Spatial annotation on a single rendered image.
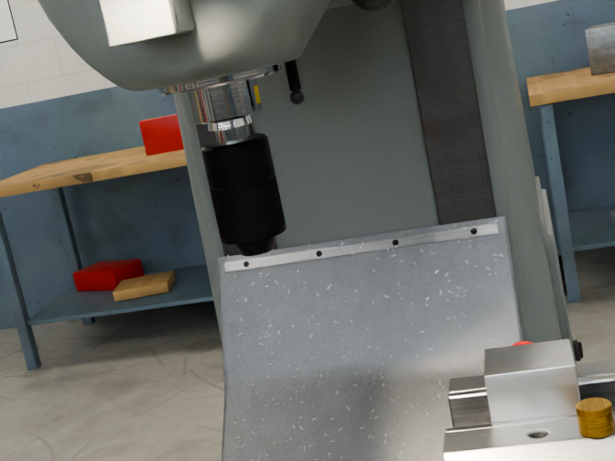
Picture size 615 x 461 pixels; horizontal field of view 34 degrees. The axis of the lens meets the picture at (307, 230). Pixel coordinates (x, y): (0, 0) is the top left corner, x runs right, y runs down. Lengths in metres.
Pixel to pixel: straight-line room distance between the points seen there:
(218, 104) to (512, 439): 0.29
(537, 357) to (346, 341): 0.39
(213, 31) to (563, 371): 0.31
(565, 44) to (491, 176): 3.83
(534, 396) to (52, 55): 4.83
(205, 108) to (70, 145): 4.74
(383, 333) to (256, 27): 0.52
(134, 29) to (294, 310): 0.56
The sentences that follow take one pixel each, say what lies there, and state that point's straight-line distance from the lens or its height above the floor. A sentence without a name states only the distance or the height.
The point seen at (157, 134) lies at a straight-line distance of 4.60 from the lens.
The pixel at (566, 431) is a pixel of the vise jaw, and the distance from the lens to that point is 0.67.
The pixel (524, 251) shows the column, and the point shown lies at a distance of 1.09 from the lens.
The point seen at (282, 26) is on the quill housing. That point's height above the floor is 1.33.
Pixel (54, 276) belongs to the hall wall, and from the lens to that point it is 5.62.
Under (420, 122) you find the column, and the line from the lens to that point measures 1.04.
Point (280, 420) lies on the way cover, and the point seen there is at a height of 0.94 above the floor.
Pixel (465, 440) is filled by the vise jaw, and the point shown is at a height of 1.05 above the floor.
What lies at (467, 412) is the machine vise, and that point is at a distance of 0.75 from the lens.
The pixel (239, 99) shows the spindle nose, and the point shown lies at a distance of 0.67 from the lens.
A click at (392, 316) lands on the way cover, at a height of 1.02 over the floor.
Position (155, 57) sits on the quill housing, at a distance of 0.61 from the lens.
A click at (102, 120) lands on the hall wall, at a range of 5.31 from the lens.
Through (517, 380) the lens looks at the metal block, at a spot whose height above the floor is 1.08.
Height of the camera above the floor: 1.33
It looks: 12 degrees down
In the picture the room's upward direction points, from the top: 11 degrees counter-clockwise
